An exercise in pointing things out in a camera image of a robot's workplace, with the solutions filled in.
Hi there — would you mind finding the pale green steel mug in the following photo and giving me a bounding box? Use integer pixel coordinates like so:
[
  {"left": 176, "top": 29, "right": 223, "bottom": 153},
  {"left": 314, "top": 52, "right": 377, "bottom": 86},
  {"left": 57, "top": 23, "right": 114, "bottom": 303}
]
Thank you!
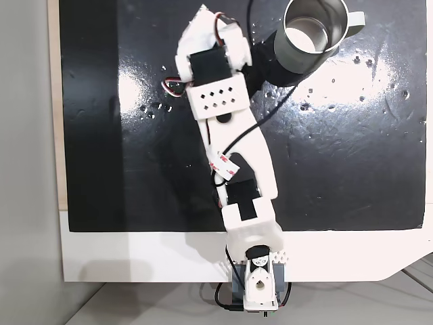
[{"left": 272, "top": 0, "right": 367, "bottom": 76}]

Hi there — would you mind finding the white tape red print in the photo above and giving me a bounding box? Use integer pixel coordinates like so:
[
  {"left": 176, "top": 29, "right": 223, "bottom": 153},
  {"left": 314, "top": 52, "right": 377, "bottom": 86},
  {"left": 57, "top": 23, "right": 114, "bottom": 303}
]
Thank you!
[{"left": 208, "top": 152, "right": 241, "bottom": 180}]

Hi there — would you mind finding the black rubber table mat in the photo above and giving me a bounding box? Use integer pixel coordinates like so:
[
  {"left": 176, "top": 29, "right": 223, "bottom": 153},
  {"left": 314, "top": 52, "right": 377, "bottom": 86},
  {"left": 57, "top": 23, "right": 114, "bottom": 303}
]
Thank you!
[{"left": 58, "top": 0, "right": 426, "bottom": 234}]

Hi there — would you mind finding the red white servo cable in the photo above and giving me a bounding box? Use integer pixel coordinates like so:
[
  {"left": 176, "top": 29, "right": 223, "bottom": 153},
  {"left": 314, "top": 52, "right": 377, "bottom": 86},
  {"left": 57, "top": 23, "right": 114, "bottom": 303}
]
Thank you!
[{"left": 163, "top": 77, "right": 187, "bottom": 100}]

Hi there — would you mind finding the long black camera cable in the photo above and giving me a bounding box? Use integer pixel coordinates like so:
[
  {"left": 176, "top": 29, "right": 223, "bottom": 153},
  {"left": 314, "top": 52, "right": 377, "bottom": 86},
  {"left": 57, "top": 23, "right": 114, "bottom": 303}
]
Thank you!
[{"left": 212, "top": 0, "right": 307, "bottom": 190}]

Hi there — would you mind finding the black base power cable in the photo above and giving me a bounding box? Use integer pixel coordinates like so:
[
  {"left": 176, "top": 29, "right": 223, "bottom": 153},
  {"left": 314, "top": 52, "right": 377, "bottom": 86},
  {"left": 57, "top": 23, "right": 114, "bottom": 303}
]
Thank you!
[{"left": 199, "top": 280, "right": 250, "bottom": 311}]

